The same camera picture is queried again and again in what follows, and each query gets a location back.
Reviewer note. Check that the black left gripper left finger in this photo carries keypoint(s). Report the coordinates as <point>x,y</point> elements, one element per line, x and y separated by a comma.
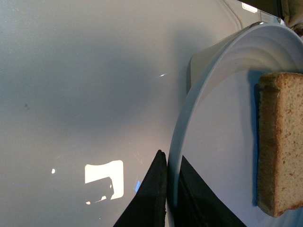
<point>148,207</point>

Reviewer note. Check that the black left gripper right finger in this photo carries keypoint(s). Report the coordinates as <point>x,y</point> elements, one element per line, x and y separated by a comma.
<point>198,206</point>

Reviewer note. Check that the light blue round plate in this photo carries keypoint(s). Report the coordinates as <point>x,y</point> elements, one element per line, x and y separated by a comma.
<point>216,130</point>

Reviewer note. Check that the slice of brown bread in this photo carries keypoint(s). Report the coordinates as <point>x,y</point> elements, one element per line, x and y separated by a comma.
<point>280,145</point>

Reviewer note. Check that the white and chrome toaster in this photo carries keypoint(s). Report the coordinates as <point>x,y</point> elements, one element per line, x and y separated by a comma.
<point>199,60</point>

